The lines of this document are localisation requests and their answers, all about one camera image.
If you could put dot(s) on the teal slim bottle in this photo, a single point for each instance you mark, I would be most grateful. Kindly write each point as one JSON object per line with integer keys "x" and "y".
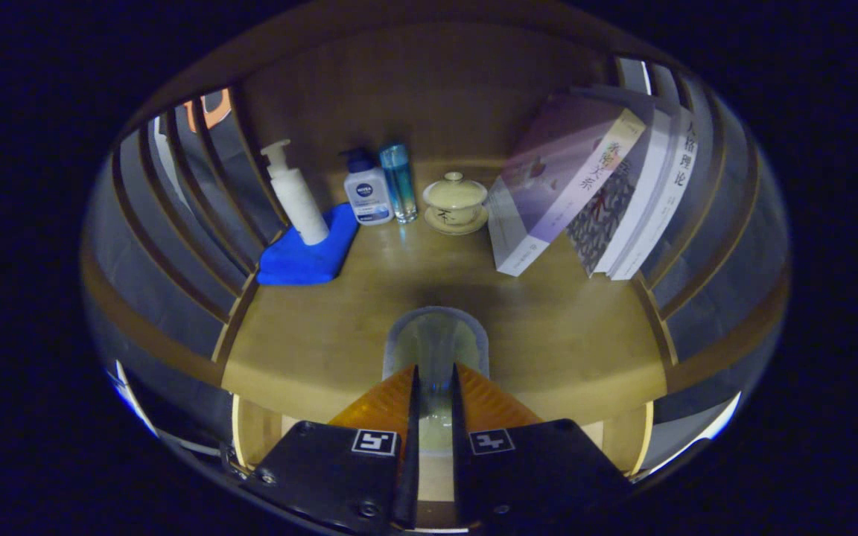
{"x": 399, "y": 182}

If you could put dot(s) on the wooden cabinet countertop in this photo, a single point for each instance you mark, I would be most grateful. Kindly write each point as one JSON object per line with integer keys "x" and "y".
{"x": 325, "y": 335}

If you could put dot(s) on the white pump bottle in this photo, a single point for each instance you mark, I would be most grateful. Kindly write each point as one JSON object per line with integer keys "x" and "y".
{"x": 302, "y": 205}

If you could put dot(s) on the brown wooden cabinet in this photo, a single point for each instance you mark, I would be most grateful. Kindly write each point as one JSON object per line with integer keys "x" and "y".
{"x": 399, "y": 97}

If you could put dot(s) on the green scrub brush grey pad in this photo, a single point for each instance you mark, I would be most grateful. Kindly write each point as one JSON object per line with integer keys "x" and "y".
{"x": 435, "y": 339}

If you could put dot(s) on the purple and white book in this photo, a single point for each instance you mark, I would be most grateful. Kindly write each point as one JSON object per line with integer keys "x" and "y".
{"x": 548, "y": 186}

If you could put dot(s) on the cream lidded teacup with saucer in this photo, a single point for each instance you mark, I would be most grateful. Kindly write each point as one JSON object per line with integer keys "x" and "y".
{"x": 455, "y": 201}

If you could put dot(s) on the blue folded cloth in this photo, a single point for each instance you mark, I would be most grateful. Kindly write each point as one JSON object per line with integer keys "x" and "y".
{"x": 299, "y": 260}

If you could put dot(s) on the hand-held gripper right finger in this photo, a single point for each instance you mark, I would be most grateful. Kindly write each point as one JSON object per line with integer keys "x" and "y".
{"x": 541, "y": 469}

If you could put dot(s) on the white bottle with blue cap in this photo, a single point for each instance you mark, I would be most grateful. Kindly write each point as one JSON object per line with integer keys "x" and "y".
{"x": 367, "y": 193}

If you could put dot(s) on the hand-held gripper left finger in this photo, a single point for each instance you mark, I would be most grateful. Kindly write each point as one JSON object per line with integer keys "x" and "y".
{"x": 325, "y": 476}

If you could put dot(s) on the wooden drawer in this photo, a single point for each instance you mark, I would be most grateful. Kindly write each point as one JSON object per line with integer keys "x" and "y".
{"x": 254, "y": 435}

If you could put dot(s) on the book with patterned cover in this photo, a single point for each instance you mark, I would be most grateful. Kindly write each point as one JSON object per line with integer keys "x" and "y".
{"x": 604, "y": 216}

